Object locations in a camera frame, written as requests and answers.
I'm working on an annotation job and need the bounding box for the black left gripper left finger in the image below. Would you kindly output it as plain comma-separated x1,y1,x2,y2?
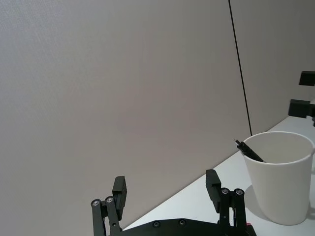
90,175,128,236

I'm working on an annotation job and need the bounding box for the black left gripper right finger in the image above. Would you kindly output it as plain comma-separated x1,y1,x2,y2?
205,169,247,228

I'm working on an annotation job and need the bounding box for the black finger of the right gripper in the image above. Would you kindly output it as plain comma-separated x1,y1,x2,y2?
299,70,315,87
288,99,315,118

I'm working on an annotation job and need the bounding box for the black pen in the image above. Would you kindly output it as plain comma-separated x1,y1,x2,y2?
234,139,265,163

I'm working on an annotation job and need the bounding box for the white paper cup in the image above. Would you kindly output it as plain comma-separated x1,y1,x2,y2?
243,131,315,226

